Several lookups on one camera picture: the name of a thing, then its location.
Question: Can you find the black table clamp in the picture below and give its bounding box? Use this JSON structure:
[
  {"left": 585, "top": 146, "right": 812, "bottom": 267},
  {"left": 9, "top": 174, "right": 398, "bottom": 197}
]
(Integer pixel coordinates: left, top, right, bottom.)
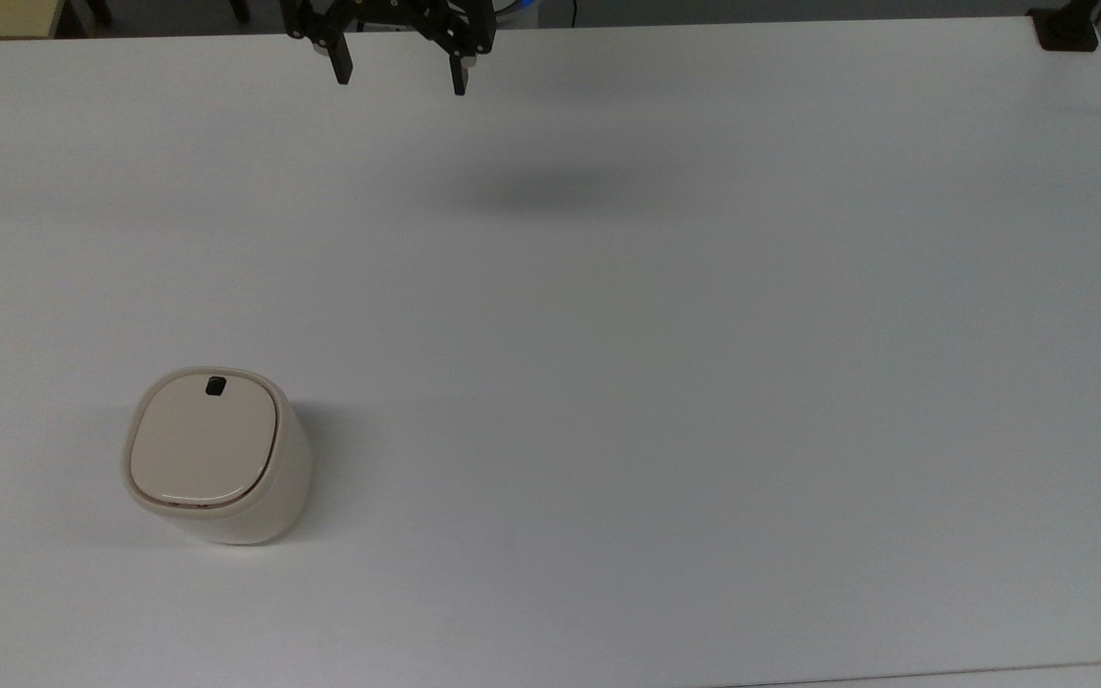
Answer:
[{"left": 1028, "top": 0, "right": 1101, "bottom": 53}]

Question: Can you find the cream trash bin body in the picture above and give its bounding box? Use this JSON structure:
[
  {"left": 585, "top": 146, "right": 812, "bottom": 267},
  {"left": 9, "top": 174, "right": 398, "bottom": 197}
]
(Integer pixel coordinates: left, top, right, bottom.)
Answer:
[{"left": 120, "top": 367, "right": 314, "bottom": 547}]

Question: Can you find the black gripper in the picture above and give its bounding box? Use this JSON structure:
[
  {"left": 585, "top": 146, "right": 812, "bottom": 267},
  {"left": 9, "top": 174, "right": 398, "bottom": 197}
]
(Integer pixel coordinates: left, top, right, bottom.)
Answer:
[{"left": 283, "top": 0, "right": 497, "bottom": 97}]

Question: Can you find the cream trash bin lid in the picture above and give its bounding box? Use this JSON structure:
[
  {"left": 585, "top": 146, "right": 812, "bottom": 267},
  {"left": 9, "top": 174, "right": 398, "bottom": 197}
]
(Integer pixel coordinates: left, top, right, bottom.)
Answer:
[{"left": 130, "top": 371, "right": 280, "bottom": 505}]

